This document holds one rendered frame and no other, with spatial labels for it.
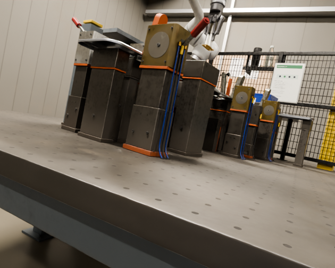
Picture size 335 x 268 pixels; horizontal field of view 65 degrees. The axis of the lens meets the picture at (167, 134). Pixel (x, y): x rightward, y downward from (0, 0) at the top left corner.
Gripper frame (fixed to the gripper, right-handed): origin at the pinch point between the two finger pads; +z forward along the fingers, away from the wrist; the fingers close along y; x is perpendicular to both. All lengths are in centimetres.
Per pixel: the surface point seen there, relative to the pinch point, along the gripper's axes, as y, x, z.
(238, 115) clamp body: 30, -6, 41
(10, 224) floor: -82, -47, 132
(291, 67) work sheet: 22, 88, -16
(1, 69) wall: -245, -16, 27
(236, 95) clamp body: 26.7, -7.1, 31.3
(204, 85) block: 33, -47, 38
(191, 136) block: 33, -48, 56
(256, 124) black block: 31, 15, 41
